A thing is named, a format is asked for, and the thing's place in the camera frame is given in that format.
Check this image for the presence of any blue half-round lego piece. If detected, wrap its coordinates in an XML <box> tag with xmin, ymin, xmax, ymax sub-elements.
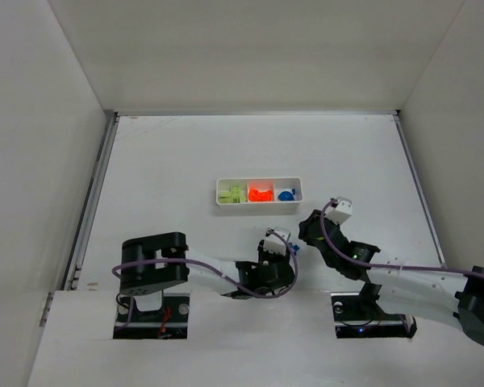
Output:
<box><xmin>277</xmin><ymin>190</ymin><xmax>295</xmax><ymax>202</ymax></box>

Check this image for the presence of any orange round lego piece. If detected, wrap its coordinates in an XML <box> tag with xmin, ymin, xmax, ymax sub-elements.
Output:
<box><xmin>248</xmin><ymin>187</ymin><xmax>273</xmax><ymax>202</ymax></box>

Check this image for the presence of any green lego brick studded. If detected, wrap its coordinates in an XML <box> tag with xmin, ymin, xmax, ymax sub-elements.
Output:
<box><xmin>232</xmin><ymin>193</ymin><xmax>247</xmax><ymax>203</ymax></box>

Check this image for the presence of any green lego brick top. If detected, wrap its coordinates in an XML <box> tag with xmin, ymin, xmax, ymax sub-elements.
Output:
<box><xmin>219</xmin><ymin>196</ymin><xmax>236</xmax><ymax>204</ymax></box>

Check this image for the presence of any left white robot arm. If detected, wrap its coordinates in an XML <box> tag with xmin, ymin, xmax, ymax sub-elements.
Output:
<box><xmin>111</xmin><ymin>227</ymin><xmax>298</xmax><ymax>300</ymax></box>

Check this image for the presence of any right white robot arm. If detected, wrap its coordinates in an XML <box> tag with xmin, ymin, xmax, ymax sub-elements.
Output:
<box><xmin>298</xmin><ymin>204</ymin><xmax>484</xmax><ymax>347</ymax></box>

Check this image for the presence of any white three-compartment tray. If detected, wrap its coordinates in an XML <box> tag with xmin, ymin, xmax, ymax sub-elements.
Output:
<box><xmin>215</xmin><ymin>177</ymin><xmax>303</xmax><ymax>209</ymax></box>

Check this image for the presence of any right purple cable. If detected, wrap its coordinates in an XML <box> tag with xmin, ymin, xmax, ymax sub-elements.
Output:
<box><xmin>319</xmin><ymin>198</ymin><xmax>484</xmax><ymax>283</ymax></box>

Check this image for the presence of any purple cable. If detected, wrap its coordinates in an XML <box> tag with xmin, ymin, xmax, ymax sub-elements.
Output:
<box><xmin>319</xmin><ymin>198</ymin><xmax>484</xmax><ymax>283</ymax></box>
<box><xmin>111</xmin><ymin>228</ymin><xmax>299</xmax><ymax>332</ymax></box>

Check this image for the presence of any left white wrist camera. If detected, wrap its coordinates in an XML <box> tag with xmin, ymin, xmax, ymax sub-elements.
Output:
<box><xmin>263</xmin><ymin>227</ymin><xmax>290</xmax><ymax>256</ymax></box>

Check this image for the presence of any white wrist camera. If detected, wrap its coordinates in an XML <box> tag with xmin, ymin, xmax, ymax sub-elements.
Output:
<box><xmin>326</xmin><ymin>197</ymin><xmax>353</xmax><ymax>225</ymax></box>
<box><xmin>263</xmin><ymin>227</ymin><xmax>290</xmax><ymax>256</ymax></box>

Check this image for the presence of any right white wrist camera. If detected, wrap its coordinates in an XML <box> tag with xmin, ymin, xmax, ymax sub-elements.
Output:
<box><xmin>326</xmin><ymin>197</ymin><xmax>353</xmax><ymax>225</ymax></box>

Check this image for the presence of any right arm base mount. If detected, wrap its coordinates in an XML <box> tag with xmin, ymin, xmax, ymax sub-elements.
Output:
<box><xmin>331</xmin><ymin>284</ymin><xmax>417</xmax><ymax>339</ymax></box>

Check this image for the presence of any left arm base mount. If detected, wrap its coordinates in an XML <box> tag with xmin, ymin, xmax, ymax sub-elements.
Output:
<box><xmin>113</xmin><ymin>293</ymin><xmax>190</xmax><ymax>340</ymax></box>

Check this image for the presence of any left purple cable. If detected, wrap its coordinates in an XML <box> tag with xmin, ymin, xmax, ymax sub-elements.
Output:
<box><xmin>111</xmin><ymin>228</ymin><xmax>299</xmax><ymax>332</ymax></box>

